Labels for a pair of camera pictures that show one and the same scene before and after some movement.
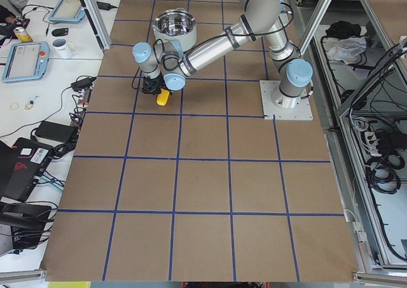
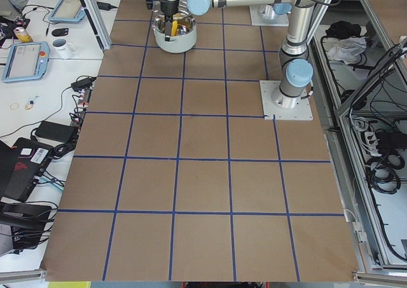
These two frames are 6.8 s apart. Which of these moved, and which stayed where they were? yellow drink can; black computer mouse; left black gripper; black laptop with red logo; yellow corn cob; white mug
Moved: left black gripper; yellow corn cob
Stayed: black computer mouse; black laptop with red logo; white mug; yellow drink can
